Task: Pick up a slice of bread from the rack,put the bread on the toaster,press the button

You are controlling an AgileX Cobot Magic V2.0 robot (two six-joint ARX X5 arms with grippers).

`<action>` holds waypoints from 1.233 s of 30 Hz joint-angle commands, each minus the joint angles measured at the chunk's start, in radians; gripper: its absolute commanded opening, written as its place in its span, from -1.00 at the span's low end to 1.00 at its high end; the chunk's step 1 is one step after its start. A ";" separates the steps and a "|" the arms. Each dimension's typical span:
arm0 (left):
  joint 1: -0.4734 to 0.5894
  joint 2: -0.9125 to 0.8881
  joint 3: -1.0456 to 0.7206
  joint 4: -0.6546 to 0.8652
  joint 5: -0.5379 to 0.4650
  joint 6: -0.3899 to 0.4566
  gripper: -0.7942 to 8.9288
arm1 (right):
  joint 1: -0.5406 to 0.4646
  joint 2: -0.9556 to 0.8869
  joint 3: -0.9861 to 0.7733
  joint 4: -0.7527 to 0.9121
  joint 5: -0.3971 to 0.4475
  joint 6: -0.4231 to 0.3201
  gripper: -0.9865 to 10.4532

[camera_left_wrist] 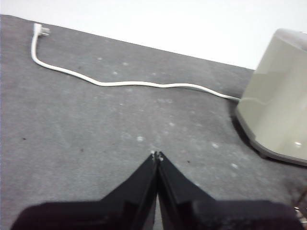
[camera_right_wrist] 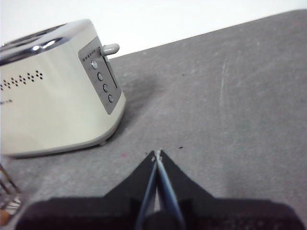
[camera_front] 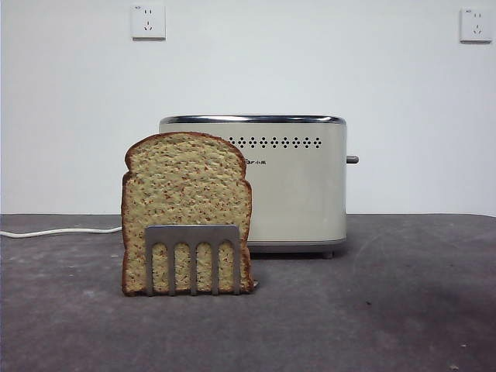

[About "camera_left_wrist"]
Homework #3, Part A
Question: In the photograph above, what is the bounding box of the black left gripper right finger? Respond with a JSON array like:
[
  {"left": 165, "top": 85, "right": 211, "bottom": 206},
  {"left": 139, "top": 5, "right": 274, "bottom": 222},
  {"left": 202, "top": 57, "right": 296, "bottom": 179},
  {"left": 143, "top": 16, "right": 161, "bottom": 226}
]
[{"left": 157, "top": 150, "right": 304, "bottom": 230}]

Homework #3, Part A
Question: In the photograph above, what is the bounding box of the beige two-slot toaster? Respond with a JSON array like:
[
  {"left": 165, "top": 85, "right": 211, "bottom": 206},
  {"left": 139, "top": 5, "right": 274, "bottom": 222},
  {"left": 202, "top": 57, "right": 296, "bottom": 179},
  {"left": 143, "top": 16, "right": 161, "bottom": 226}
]
[{"left": 235, "top": 28, "right": 307, "bottom": 167}]

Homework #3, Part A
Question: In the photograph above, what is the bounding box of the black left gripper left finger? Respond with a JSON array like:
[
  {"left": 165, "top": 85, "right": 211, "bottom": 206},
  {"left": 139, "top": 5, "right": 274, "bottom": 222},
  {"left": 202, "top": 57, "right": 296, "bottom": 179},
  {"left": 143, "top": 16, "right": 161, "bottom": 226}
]
[{"left": 11, "top": 152, "right": 158, "bottom": 230}]

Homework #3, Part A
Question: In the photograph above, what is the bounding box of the white power cord with plug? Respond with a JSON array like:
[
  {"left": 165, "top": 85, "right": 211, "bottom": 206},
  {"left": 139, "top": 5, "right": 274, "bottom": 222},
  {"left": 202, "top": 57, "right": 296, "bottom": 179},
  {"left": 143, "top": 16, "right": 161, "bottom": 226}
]
[{"left": 31, "top": 23, "right": 242, "bottom": 100}]

